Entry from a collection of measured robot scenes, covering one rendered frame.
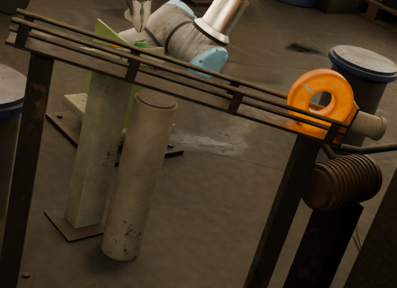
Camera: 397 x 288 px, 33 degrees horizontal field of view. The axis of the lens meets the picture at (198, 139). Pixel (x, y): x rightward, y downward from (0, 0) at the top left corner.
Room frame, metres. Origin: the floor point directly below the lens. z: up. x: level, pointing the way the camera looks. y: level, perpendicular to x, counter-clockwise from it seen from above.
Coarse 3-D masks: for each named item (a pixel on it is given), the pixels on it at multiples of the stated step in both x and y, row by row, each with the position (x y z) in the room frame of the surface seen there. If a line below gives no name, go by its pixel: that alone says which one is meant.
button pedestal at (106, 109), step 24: (120, 48) 1.72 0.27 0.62; (144, 48) 1.77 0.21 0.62; (96, 96) 1.72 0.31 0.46; (120, 96) 1.75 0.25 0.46; (96, 120) 1.71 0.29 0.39; (120, 120) 1.77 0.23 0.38; (96, 144) 1.72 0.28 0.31; (96, 168) 1.73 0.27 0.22; (72, 192) 1.74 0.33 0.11; (96, 192) 1.75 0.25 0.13; (48, 216) 1.74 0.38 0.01; (72, 216) 1.72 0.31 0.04; (96, 216) 1.76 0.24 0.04; (72, 240) 1.65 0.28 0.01
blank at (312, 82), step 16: (304, 80) 1.48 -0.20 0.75; (320, 80) 1.49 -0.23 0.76; (336, 80) 1.50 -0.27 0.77; (288, 96) 1.50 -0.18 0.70; (304, 96) 1.48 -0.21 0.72; (336, 96) 1.50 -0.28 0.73; (352, 96) 1.51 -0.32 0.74; (320, 112) 1.51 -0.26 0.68; (336, 112) 1.50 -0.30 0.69; (304, 128) 1.49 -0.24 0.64
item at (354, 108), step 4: (356, 104) 1.51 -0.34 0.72; (352, 108) 1.52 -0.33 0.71; (356, 108) 1.50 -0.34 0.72; (352, 112) 1.51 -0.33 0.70; (356, 112) 1.49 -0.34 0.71; (348, 116) 1.51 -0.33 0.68; (352, 116) 1.49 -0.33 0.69; (344, 120) 1.52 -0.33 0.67; (348, 120) 1.50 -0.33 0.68; (352, 120) 1.49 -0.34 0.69; (340, 128) 1.52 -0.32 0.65; (344, 128) 1.50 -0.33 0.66; (348, 128) 1.49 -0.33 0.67; (336, 136) 1.52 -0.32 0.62; (340, 136) 1.50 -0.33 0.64; (344, 136) 1.49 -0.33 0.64; (340, 140) 1.49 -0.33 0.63; (340, 144) 1.49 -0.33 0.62
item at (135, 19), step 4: (136, 4) 1.83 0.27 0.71; (140, 4) 1.84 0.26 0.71; (128, 8) 1.85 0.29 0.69; (136, 8) 1.83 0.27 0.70; (140, 8) 1.84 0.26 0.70; (128, 12) 1.85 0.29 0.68; (136, 12) 1.83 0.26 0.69; (128, 16) 1.85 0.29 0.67; (132, 16) 1.82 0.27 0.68; (136, 16) 1.82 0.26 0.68; (140, 16) 1.83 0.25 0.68; (132, 20) 1.82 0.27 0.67; (136, 20) 1.82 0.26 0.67; (140, 20) 1.83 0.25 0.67; (136, 24) 1.82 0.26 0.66; (140, 24) 1.83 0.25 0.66; (136, 28) 1.83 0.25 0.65; (140, 28) 1.83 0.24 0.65
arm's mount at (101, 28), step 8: (96, 24) 2.45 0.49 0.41; (104, 24) 2.41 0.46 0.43; (96, 32) 2.44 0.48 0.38; (104, 32) 2.40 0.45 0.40; (112, 32) 2.36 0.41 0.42; (96, 40) 2.43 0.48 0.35; (120, 40) 2.32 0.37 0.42; (88, 72) 2.44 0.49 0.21; (88, 80) 2.44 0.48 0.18; (88, 88) 2.43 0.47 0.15; (136, 88) 2.25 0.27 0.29; (144, 88) 2.27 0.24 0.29; (128, 104) 2.23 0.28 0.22; (128, 112) 2.24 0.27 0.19; (128, 120) 2.24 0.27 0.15
